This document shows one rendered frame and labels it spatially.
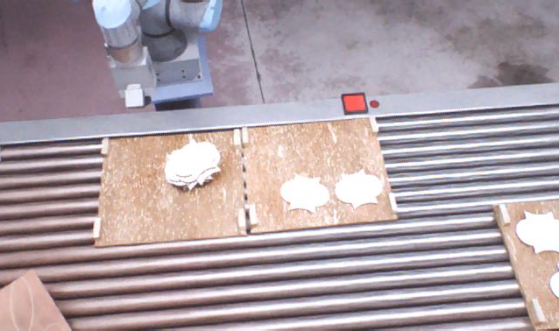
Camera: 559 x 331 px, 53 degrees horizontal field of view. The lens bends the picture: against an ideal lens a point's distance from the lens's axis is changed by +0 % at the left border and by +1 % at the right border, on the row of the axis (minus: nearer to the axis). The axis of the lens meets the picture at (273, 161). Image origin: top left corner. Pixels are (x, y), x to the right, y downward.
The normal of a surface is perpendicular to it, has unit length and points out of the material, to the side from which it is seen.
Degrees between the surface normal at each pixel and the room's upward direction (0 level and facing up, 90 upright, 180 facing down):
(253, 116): 0
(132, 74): 86
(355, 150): 0
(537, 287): 0
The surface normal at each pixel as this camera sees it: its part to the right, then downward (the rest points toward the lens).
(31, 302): 0.00, -0.54
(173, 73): 0.18, 0.83
